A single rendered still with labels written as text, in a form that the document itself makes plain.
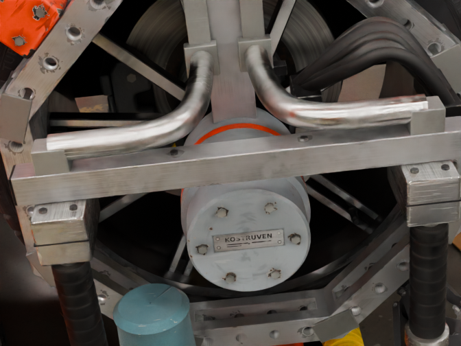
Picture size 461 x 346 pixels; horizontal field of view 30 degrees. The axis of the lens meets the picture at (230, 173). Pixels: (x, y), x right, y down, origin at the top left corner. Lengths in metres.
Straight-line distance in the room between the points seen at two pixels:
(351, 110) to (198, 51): 0.22
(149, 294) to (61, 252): 0.24
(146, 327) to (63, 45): 0.32
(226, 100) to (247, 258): 0.19
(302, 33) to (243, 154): 0.46
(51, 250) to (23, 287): 1.57
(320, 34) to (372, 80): 2.03
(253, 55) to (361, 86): 2.31
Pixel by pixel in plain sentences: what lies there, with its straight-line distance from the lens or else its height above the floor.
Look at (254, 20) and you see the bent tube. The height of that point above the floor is 1.04.
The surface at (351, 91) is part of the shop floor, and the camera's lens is 3.17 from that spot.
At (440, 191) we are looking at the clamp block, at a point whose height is 0.94.
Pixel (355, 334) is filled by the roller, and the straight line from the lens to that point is 1.25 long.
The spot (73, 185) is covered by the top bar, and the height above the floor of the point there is 0.97.
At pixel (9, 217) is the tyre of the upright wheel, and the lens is 1.16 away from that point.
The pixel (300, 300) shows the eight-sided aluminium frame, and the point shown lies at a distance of 1.18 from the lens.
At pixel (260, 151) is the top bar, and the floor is 0.98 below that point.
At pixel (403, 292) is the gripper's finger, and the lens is 1.15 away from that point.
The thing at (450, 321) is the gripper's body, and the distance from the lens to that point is 1.07.
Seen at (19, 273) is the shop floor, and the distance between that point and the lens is 2.43.
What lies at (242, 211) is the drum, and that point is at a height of 0.89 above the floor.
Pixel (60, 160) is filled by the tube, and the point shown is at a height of 0.99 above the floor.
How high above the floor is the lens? 1.36
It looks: 30 degrees down
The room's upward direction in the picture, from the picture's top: 6 degrees counter-clockwise
